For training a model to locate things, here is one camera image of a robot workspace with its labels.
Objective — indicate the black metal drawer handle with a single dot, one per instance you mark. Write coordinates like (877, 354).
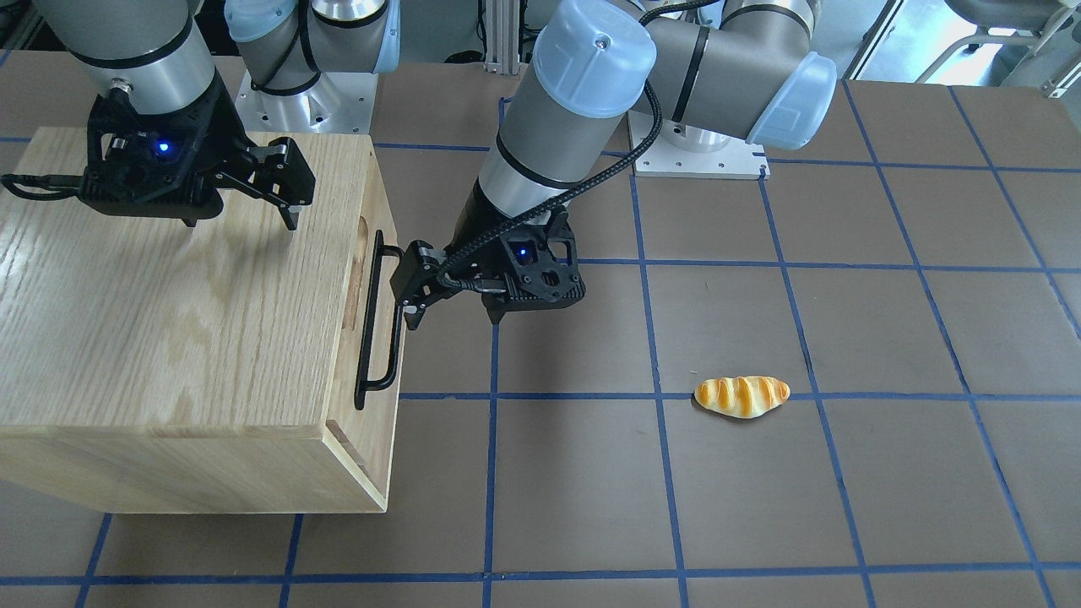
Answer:
(364, 384)

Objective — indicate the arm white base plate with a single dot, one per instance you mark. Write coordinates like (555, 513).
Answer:
(341, 103)
(684, 152)

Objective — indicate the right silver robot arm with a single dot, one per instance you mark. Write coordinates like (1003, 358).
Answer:
(155, 52)

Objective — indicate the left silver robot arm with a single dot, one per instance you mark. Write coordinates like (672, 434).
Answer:
(604, 77)

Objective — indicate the light wooden drawer cabinet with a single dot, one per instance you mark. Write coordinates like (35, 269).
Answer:
(148, 368)

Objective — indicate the toy bread roll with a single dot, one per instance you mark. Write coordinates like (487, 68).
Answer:
(744, 397)

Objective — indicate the aluminium frame post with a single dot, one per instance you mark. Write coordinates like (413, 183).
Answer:
(502, 37)

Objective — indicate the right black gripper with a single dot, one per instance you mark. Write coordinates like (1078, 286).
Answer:
(218, 128)

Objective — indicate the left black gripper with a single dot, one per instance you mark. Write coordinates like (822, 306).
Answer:
(475, 230)

